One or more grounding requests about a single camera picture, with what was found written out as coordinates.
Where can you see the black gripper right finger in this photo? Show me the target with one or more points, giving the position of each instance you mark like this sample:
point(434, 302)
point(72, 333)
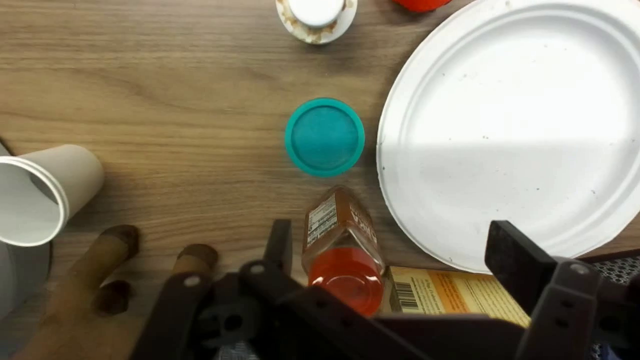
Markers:
point(517, 257)

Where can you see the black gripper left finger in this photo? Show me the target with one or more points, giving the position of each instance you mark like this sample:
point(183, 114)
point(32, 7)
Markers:
point(280, 247)

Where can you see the brown spice bottle orange lid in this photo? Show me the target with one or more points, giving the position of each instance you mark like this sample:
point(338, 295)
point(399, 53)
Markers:
point(342, 247)

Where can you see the small tub with teal lid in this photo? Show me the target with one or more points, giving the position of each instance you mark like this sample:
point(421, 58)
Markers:
point(324, 137)

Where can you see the white paper plate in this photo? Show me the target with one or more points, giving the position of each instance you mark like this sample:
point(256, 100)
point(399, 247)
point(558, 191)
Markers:
point(512, 132)

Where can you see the orange ball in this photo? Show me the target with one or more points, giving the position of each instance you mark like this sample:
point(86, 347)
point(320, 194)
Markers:
point(421, 5)

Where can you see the black woven basket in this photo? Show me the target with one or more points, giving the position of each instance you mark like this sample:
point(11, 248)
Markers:
point(620, 267)

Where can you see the brown moose plush toy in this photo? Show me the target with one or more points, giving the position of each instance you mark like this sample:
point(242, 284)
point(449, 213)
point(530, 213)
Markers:
point(86, 286)

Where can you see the white bottle with green label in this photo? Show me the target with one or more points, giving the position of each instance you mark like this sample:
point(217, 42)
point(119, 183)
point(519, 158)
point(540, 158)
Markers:
point(317, 16)

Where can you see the white paper cup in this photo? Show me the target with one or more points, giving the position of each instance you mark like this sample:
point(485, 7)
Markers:
point(40, 200)

